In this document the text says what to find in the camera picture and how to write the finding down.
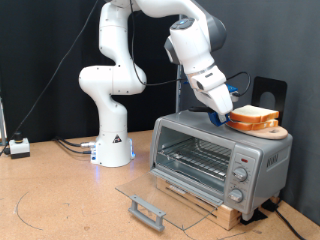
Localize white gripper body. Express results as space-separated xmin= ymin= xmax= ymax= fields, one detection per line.
xmin=186 ymin=64 xmax=234 ymax=116

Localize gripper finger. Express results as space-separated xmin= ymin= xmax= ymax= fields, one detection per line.
xmin=218 ymin=112 xmax=232 ymax=123

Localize white bread slice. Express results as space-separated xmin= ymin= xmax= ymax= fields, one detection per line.
xmin=226 ymin=119 xmax=279 ymax=132
xmin=229 ymin=104 xmax=280 ymax=124

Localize silver oven timer knob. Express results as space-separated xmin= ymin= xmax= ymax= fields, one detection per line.
xmin=228 ymin=188 xmax=244 ymax=204

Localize glass oven door grey handle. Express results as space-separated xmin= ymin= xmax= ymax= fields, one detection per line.
xmin=115 ymin=168 xmax=224 ymax=233

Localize silver oven temperature knob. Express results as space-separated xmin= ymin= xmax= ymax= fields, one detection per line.
xmin=232 ymin=167 xmax=248 ymax=183

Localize silver toaster oven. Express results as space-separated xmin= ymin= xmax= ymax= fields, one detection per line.
xmin=148 ymin=109 xmax=294 ymax=222

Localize vertical metal pole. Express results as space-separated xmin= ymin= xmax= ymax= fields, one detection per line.
xmin=175 ymin=64 xmax=185 ymax=113

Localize small round wooden board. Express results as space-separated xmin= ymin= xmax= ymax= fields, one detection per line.
xmin=226 ymin=121 xmax=289 ymax=141

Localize black metal bookend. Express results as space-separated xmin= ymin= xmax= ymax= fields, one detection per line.
xmin=251 ymin=76 xmax=288 ymax=128

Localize wooden crate base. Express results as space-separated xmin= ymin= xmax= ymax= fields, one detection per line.
xmin=155 ymin=176 xmax=243 ymax=232

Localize emergency stop button box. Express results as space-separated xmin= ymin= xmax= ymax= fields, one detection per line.
xmin=8 ymin=131 xmax=31 ymax=160

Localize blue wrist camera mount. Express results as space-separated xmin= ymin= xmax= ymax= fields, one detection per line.
xmin=226 ymin=83 xmax=239 ymax=98

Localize wire oven rack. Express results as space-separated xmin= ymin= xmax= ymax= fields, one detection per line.
xmin=157 ymin=138 xmax=232 ymax=183

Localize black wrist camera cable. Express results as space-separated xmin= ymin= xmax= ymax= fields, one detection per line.
xmin=129 ymin=0 xmax=251 ymax=98

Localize black oven power cable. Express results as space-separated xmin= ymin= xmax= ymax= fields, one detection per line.
xmin=260 ymin=198 xmax=307 ymax=240

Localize robot base cables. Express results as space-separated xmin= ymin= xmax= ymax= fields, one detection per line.
xmin=53 ymin=135 xmax=98 ymax=156

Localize long black hanging cable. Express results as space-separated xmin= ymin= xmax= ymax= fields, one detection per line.
xmin=0 ymin=0 xmax=101 ymax=157

